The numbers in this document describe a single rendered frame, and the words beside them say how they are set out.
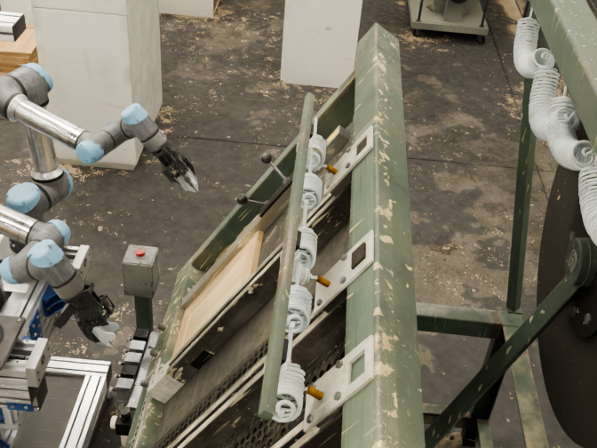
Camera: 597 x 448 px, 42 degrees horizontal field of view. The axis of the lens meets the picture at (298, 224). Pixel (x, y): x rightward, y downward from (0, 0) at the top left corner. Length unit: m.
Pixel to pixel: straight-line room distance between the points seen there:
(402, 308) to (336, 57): 4.91
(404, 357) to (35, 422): 2.36
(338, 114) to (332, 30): 3.59
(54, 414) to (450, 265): 2.41
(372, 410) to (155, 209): 3.75
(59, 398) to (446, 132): 3.61
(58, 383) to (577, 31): 2.60
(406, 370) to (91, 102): 3.93
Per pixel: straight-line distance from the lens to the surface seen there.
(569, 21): 2.09
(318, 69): 6.34
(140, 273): 3.10
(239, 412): 1.93
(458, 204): 5.23
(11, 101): 2.69
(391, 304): 1.47
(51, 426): 3.51
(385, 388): 1.31
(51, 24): 4.90
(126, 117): 2.53
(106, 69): 4.92
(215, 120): 5.84
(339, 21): 6.17
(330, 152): 2.44
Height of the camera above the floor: 2.91
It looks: 37 degrees down
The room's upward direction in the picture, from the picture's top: 5 degrees clockwise
